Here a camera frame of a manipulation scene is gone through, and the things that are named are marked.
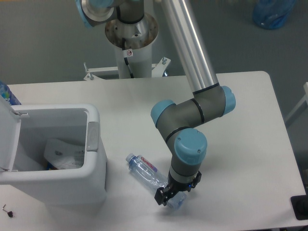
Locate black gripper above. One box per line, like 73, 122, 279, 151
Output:
154, 171, 202, 206

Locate clear plastic water bottle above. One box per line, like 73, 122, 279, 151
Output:
125, 153, 188, 211

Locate white wrapper bag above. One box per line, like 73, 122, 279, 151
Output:
44, 138, 85, 170

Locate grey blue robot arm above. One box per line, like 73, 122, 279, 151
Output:
76, 0, 236, 205

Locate white plastic trash can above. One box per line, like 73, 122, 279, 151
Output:
0, 99, 107, 205

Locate black device at edge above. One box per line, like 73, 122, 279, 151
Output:
291, 195, 308, 220

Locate blue yellow snack packet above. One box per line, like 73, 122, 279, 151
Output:
46, 162, 58, 170

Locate white base strut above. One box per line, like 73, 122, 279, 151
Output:
89, 57, 171, 77

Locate blue plastic bag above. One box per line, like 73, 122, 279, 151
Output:
252, 0, 297, 30

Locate blue labelled bottle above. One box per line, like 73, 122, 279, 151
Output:
0, 81, 21, 105

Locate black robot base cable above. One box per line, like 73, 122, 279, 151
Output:
121, 38, 135, 78

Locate white levelling foot bracket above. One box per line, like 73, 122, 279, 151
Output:
83, 63, 94, 80

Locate white frame at right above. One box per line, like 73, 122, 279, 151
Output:
285, 82, 308, 128

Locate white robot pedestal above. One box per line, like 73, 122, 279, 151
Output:
105, 13, 158, 79

